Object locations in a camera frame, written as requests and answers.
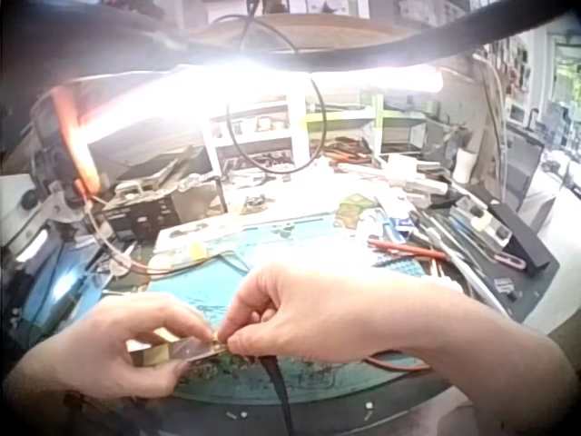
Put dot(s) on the person's left hand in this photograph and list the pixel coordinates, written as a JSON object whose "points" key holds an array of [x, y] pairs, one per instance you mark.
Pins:
{"points": [[104, 349]]}

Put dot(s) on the person's right hand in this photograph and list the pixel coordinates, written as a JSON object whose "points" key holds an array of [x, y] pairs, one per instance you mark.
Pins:
{"points": [[327, 313]]}

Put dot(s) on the small brown board with clear strip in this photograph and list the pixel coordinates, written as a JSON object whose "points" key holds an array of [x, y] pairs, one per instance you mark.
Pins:
{"points": [[177, 350]]}

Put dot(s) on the red and white test leads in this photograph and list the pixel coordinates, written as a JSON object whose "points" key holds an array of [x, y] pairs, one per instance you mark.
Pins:
{"points": [[113, 254]]}

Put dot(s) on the green circuit board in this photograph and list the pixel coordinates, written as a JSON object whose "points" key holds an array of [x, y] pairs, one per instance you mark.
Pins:
{"points": [[236, 368]]}

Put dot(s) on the green yellow packet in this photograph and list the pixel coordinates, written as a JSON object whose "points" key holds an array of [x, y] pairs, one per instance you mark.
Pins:
{"points": [[356, 209]]}

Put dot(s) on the blue work mat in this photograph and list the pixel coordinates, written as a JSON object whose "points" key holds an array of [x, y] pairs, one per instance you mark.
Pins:
{"points": [[218, 290]]}

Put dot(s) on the blue white packet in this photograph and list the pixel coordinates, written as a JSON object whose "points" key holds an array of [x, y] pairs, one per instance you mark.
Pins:
{"points": [[403, 224]]}

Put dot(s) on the clear plastic parts box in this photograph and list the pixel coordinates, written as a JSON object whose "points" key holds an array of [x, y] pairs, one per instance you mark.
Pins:
{"points": [[190, 247]]}

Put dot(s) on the black power supply box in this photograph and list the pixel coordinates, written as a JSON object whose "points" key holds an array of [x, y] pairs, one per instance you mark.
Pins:
{"points": [[140, 218]]}

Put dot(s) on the heap of hand tools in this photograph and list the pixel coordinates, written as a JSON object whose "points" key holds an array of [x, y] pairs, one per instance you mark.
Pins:
{"points": [[454, 240]]}

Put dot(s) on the white plastic box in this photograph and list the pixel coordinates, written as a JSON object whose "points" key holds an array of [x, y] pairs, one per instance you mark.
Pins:
{"points": [[413, 172]]}

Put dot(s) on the grey metal box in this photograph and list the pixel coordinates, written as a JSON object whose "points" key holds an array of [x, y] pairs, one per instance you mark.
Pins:
{"points": [[199, 200]]}

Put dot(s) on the white shelf unit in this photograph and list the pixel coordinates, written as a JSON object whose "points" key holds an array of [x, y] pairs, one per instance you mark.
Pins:
{"points": [[254, 136]]}

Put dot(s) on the green shelf unit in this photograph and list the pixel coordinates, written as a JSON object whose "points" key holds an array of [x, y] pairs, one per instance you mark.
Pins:
{"points": [[399, 127]]}

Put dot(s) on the black angled stand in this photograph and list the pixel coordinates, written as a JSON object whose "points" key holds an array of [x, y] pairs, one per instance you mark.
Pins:
{"points": [[526, 240]]}

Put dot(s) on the bright desk lamp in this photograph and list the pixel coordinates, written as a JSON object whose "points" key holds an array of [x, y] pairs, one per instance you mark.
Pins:
{"points": [[254, 86]]}

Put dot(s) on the grey cabinet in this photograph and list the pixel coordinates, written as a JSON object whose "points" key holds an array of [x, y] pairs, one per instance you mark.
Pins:
{"points": [[524, 168]]}

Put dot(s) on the wall board of parts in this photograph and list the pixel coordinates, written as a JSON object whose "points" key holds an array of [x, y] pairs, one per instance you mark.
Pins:
{"points": [[506, 63]]}

